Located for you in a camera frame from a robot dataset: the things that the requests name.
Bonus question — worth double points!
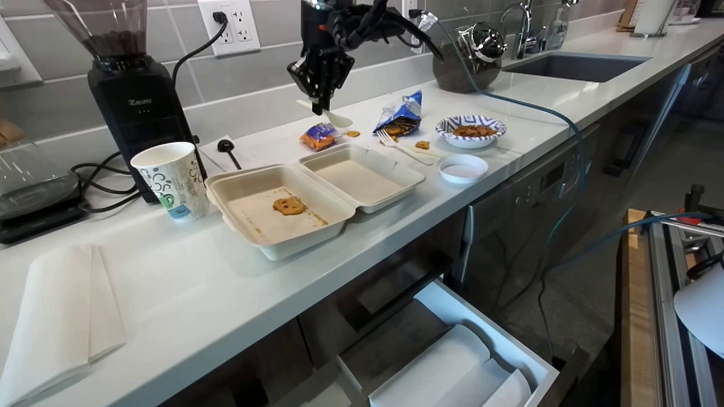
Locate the chrome sink faucet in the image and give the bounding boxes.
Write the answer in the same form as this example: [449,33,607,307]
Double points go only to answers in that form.
[502,0,583,58]

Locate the black appliance cable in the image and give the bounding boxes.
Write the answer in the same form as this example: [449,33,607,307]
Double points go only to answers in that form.
[69,154,144,214]

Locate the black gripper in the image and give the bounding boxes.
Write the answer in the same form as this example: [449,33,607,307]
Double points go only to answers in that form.
[285,31,358,118]

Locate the blue patterned paper bowl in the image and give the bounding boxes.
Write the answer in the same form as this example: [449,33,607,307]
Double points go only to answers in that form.
[435,112,509,151]

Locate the black coffee grinder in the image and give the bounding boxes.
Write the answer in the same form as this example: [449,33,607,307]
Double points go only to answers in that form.
[43,0,199,202]

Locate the white round disc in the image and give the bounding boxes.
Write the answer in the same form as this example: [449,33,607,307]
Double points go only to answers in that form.
[671,262,724,360]

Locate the small white paper towel roll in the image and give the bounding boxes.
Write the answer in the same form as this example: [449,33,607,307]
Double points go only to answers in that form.
[449,358,533,407]

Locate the upright paper towel roll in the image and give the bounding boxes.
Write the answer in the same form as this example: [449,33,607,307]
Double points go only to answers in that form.
[630,0,681,38]

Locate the wood and aluminium frame stand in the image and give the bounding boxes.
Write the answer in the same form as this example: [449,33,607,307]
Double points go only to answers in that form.
[617,205,724,407]

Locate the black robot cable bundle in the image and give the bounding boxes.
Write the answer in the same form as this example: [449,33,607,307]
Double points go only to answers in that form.
[330,0,447,58]

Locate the open white drawer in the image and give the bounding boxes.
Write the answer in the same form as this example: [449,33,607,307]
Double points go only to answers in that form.
[290,279,563,407]

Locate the printed paper cup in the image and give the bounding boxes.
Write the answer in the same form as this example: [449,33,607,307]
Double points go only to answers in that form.
[128,141,211,221]

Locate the white wall outlet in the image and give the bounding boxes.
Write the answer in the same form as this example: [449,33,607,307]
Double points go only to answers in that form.
[196,0,262,58]

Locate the kitchen sink basin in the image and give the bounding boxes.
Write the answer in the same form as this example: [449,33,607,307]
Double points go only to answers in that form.
[504,50,651,84]

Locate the stainless steel kettle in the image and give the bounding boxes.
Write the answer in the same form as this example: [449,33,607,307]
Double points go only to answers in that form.
[428,14,509,94]

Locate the black kitchen scale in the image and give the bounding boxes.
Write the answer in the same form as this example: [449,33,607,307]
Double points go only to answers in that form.
[0,111,89,243]

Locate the blue snack bag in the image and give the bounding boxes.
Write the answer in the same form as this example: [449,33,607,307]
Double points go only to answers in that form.
[370,89,425,143]

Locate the grey under-counter dishwasher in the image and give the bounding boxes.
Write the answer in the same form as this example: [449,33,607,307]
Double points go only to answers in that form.
[459,121,607,302]

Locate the cookies in snack bag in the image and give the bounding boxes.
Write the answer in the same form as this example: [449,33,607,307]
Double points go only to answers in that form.
[382,120,419,143]

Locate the black grinder power cable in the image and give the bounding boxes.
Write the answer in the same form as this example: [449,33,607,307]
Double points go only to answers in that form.
[169,9,230,86]

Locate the cookies heap in bowl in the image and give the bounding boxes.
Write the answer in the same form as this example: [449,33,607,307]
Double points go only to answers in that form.
[449,121,499,141]

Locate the blue cable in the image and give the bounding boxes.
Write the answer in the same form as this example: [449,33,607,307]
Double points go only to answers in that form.
[481,89,724,326]

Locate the beige clamshell food pack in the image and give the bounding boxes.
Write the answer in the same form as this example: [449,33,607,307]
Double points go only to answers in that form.
[204,141,428,262]

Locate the large brown cookie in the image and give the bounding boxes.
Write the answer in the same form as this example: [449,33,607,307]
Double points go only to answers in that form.
[268,194,310,220]

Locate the orange snack packet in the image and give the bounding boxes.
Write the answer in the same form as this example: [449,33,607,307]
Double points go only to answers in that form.
[298,120,340,154]

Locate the small black scoop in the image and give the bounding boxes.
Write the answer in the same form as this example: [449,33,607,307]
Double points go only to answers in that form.
[214,136,245,172]

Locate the large white paper towel roll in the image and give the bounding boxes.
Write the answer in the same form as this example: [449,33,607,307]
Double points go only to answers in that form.
[366,324,492,407]

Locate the folded white paper napkin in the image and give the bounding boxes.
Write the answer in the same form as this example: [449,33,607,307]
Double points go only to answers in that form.
[0,241,128,407]

